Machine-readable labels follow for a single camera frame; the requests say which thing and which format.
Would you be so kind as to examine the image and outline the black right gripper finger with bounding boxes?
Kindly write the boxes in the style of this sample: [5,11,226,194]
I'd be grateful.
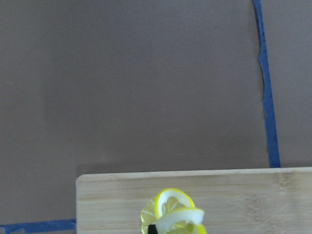
[148,224,157,234]

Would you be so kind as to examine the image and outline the yellow lemon slice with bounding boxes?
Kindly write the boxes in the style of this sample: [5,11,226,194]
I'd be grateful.
[140,188,207,234]

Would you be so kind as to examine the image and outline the bamboo cutting board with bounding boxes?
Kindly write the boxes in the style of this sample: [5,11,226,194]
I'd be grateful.
[76,167,312,234]

